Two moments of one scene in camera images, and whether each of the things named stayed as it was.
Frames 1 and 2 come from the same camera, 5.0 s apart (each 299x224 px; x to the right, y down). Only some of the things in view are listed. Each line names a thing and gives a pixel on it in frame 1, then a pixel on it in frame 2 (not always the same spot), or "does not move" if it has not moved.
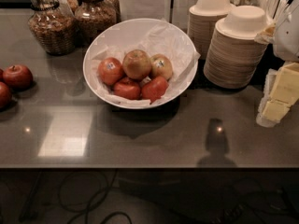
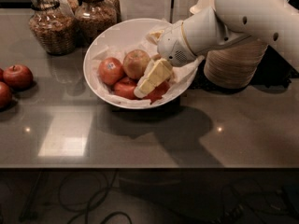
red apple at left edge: (5, 96) does not move
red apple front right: (154, 89) does not move
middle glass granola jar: (94, 15) does not move
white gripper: (289, 41) -> (172, 45)
